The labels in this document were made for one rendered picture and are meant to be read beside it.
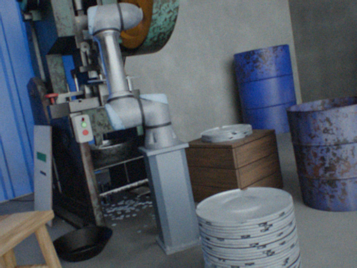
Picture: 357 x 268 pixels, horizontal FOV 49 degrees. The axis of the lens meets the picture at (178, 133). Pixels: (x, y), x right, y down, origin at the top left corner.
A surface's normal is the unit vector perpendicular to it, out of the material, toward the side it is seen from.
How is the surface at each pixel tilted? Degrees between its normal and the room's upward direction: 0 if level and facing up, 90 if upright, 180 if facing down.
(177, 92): 90
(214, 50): 90
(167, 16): 128
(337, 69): 90
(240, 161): 90
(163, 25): 133
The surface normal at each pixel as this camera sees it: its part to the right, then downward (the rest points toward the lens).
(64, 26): 0.56, 0.01
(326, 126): -0.49, 0.24
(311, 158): -0.78, 0.25
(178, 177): 0.29, 0.07
